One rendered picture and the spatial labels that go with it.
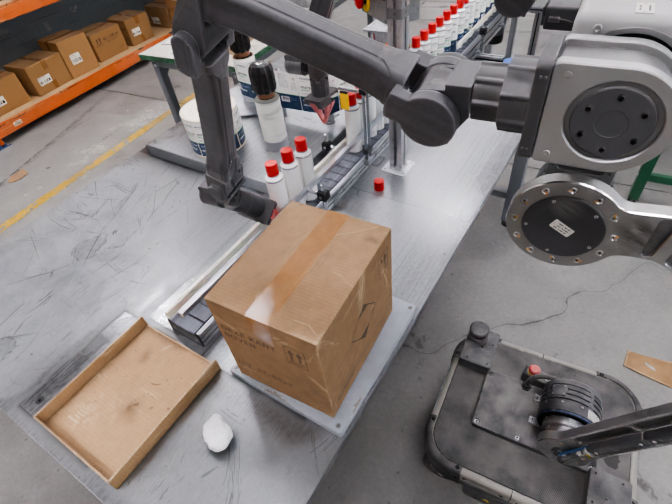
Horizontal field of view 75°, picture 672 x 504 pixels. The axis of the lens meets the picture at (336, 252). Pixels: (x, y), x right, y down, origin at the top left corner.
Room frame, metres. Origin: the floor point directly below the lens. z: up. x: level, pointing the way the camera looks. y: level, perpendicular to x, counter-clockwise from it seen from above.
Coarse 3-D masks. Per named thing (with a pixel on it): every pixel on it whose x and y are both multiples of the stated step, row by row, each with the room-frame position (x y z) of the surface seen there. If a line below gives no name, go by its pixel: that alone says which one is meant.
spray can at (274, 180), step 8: (272, 160) 1.00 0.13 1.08; (272, 168) 0.97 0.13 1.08; (272, 176) 0.97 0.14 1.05; (280, 176) 0.98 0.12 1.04; (272, 184) 0.96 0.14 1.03; (280, 184) 0.97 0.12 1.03; (272, 192) 0.97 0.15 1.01; (280, 192) 0.97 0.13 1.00; (280, 200) 0.96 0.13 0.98; (288, 200) 0.98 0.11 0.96; (280, 208) 0.96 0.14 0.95
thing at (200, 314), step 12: (384, 132) 1.40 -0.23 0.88; (372, 144) 1.33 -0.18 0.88; (348, 156) 1.28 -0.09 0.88; (360, 156) 1.27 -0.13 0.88; (336, 168) 1.22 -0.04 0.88; (348, 168) 1.21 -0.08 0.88; (324, 180) 1.16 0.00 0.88; (336, 180) 1.15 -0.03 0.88; (312, 204) 1.05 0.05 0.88; (204, 300) 0.73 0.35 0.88; (192, 312) 0.70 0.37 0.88; (204, 312) 0.69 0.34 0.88; (180, 324) 0.66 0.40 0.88; (192, 324) 0.66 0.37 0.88; (204, 324) 0.66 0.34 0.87
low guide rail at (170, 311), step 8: (344, 144) 1.32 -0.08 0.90; (336, 152) 1.28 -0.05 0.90; (328, 160) 1.24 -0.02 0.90; (320, 168) 1.20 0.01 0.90; (256, 224) 0.95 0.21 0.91; (248, 232) 0.92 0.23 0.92; (256, 232) 0.94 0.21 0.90; (240, 240) 0.89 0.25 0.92; (248, 240) 0.91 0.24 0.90; (232, 248) 0.87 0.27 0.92; (240, 248) 0.88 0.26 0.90; (224, 256) 0.84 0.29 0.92; (232, 256) 0.86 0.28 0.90; (216, 264) 0.82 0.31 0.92; (224, 264) 0.83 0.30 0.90; (208, 272) 0.79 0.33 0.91; (216, 272) 0.80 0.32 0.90; (200, 280) 0.77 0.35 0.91; (208, 280) 0.78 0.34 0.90; (192, 288) 0.74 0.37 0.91; (184, 296) 0.72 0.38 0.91; (176, 304) 0.70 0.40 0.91; (168, 312) 0.68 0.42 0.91
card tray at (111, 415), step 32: (128, 352) 0.64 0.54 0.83; (160, 352) 0.62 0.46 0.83; (192, 352) 0.61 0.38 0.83; (96, 384) 0.56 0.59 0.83; (128, 384) 0.55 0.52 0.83; (160, 384) 0.54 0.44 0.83; (192, 384) 0.50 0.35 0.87; (64, 416) 0.49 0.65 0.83; (96, 416) 0.48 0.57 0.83; (128, 416) 0.47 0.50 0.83; (160, 416) 0.46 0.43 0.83; (96, 448) 0.41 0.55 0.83; (128, 448) 0.40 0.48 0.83
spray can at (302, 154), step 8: (304, 136) 1.10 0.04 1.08; (296, 144) 1.08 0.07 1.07; (304, 144) 1.08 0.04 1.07; (296, 152) 1.08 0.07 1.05; (304, 152) 1.07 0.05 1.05; (304, 160) 1.06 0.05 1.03; (312, 160) 1.08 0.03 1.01; (304, 168) 1.06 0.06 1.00; (312, 168) 1.07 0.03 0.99; (304, 176) 1.06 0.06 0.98; (312, 176) 1.07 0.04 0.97; (304, 184) 1.06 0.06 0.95; (312, 200) 1.06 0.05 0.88
